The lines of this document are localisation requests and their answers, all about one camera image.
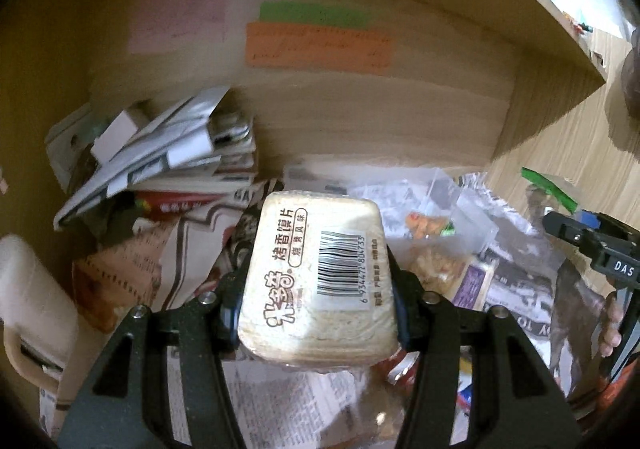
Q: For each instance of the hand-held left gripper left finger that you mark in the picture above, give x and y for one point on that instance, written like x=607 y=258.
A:
x=231 y=325

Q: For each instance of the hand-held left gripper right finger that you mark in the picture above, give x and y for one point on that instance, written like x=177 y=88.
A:
x=401 y=321

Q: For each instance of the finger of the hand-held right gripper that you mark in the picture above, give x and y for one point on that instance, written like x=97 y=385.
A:
x=570 y=228

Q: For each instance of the beige toast slice packet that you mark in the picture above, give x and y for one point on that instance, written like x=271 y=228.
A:
x=320 y=279

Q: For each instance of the person's right hand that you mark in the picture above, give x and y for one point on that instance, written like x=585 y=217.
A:
x=611 y=329

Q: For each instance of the green foil packet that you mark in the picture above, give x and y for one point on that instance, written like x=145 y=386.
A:
x=550 y=186

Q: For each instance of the snack packet with purple label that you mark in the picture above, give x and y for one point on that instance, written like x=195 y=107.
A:
x=457 y=274

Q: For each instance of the clear plastic zip bag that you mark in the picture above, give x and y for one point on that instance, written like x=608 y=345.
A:
x=450 y=209

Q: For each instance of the red book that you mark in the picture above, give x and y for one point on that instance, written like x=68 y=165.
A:
x=175 y=203

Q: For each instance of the stack of books and papers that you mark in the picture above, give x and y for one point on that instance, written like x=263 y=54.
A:
x=170 y=154

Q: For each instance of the small white cardboard box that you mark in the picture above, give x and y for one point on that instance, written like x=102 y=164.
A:
x=120 y=129

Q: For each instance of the orange paper note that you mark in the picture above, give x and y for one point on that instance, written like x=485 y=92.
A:
x=320 y=46

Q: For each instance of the pink paper note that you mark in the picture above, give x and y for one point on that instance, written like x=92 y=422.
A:
x=175 y=19

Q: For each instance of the green paper note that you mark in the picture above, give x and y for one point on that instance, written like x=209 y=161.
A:
x=315 y=14

